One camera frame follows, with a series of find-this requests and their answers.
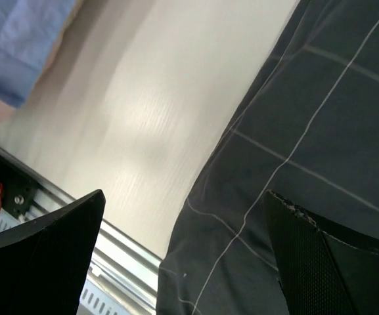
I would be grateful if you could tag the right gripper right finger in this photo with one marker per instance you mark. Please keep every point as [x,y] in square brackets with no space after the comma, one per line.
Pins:
[324,267]

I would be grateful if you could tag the grey checked pillowcase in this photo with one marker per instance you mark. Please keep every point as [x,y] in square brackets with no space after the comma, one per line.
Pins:
[308,129]

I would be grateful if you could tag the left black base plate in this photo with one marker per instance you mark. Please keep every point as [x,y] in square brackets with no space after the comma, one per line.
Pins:
[17,189]

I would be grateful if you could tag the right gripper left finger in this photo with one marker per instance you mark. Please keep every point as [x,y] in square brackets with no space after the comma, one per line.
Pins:
[41,259]

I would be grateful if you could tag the Elsa print blue pillow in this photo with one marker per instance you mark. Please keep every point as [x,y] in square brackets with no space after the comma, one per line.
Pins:
[31,33]

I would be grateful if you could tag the aluminium mounting rail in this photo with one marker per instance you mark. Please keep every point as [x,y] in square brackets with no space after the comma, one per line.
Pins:
[123,275]

